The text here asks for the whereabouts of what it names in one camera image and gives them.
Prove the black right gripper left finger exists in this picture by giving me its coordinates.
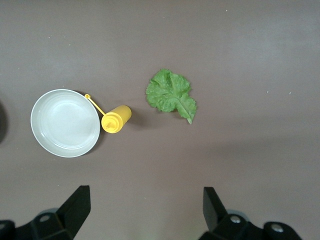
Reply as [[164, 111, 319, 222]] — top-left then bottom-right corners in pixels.
[[0, 185, 91, 240]]

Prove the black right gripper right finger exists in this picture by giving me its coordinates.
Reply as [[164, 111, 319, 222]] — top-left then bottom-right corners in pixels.
[[198, 186, 302, 240]]

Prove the yellow mustard squeeze bottle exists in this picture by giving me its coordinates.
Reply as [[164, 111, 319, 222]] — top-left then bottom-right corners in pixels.
[[84, 93, 133, 134]]

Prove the green lettuce leaf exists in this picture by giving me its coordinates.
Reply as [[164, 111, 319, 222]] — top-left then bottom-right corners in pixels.
[[145, 68, 198, 125]]

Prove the beige round plate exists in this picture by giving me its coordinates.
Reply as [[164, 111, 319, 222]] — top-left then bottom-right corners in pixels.
[[30, 88, 102, 158]]

